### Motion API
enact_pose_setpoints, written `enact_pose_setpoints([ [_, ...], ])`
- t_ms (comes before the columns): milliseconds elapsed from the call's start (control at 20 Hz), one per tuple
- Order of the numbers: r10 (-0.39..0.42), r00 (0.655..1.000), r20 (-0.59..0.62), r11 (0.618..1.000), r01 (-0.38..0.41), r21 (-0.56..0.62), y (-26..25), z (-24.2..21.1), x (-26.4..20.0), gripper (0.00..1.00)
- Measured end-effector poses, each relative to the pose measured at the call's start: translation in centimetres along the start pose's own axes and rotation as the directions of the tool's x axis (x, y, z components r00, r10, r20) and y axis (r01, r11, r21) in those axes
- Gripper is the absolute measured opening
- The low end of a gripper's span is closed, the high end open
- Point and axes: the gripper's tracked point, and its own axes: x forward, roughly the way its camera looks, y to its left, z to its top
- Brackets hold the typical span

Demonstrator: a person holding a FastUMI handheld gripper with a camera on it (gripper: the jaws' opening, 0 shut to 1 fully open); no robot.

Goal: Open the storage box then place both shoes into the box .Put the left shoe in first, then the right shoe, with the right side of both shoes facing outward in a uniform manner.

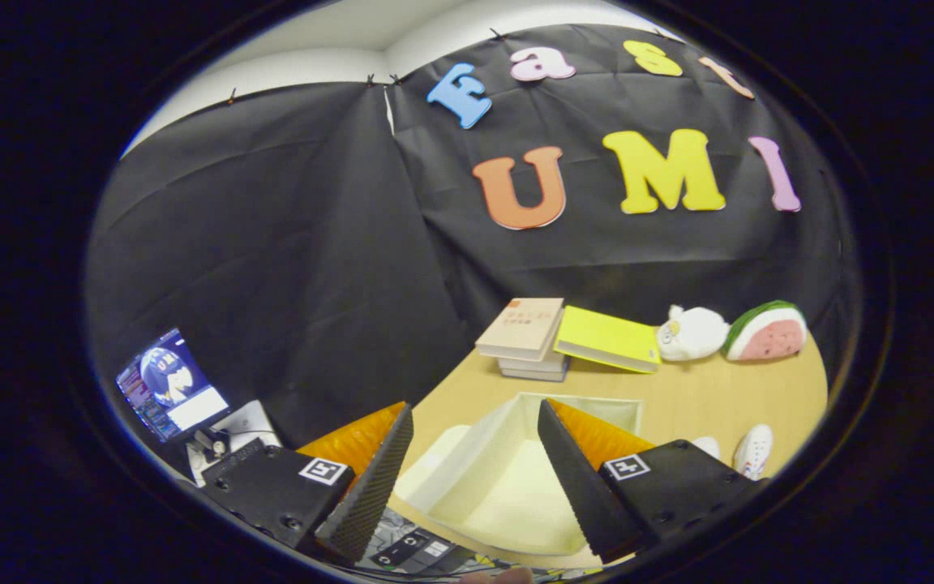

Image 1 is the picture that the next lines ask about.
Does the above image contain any white plush toy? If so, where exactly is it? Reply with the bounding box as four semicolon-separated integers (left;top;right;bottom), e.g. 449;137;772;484
656;305;731;362

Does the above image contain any watermelon slice plush toy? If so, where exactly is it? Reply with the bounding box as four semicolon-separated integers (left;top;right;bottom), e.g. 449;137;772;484
721;300;808;362

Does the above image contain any black control box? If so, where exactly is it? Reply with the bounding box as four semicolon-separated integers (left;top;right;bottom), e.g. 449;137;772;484
370;527;456;573

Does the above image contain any computer monitor screen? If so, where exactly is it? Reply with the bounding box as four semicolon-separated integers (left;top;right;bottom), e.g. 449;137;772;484
116;328;231;443

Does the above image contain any yellow book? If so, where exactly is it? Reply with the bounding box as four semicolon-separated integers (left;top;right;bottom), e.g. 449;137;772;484
554;306;662;374

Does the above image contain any cream fabric storage box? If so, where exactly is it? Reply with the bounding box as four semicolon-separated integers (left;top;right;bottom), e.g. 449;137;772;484
392;393;645;556

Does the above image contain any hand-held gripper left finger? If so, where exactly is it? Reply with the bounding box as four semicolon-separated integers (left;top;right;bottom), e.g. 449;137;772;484
201;401;415;567

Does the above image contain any white device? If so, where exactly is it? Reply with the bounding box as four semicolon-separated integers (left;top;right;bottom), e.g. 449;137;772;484
187;400;281;487

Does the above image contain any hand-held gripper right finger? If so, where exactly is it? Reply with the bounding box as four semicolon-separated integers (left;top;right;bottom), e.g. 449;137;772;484
537;397;769;566

